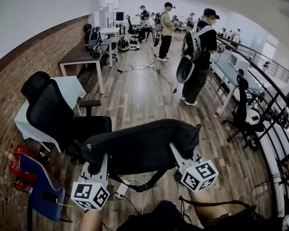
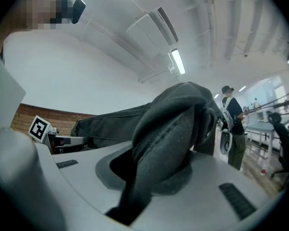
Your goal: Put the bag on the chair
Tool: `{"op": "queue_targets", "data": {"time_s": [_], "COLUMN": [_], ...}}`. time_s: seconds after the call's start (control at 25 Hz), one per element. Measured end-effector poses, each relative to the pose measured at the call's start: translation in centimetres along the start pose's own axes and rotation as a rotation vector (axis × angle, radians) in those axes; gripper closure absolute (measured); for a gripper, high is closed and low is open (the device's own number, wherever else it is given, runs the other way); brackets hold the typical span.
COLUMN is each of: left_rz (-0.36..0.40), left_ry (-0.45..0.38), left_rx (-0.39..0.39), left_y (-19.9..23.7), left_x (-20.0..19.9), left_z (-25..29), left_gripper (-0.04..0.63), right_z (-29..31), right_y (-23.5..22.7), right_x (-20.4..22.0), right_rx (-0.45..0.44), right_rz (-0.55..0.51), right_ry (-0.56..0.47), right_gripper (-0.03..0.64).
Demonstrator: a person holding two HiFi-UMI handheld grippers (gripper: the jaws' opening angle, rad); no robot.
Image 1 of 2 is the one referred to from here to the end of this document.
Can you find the black metal railing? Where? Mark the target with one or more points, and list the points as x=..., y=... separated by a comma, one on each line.
x=267, y=85

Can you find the person's right forearm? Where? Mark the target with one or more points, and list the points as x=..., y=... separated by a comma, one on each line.
x=207, y=206

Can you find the black and yellow bag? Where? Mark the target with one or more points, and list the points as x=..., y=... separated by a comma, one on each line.
x=123, y=44

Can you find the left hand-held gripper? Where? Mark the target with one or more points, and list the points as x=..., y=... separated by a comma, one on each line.
x=90, y=194

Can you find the person's left forearm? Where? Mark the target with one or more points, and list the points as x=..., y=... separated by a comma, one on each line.
x=91, y=221

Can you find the pale blue top long table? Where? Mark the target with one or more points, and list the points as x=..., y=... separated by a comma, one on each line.
x=227, y=72

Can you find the black mesh office chair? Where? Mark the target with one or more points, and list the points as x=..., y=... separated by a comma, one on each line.
x=53, y=114

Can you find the black office chair with headrest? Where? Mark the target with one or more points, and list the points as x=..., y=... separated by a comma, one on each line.
x=245, y=114

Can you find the person's black clothing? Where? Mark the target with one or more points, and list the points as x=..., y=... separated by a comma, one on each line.
x=163, y=218

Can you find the table with pale blue cloth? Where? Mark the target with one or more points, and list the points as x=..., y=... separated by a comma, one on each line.
x=67, y=86

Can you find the plastic bottle with red label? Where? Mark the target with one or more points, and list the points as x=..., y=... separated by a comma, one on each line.
x=218, y=111

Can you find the white small desk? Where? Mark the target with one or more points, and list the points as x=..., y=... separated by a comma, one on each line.
x=110, y=30

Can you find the dark top desk white legs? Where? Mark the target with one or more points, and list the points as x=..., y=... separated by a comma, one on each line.
x=84, y=55

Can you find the white box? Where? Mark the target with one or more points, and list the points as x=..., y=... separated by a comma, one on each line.
x=240, y=61

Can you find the white power strip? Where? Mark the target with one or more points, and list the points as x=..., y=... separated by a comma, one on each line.
x=121, y=189
x=150, y=66

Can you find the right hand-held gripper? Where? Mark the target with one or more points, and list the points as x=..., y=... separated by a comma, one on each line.
x=199, y=175

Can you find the blue padded chair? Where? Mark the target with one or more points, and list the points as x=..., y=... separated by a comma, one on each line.
x=42, y=189

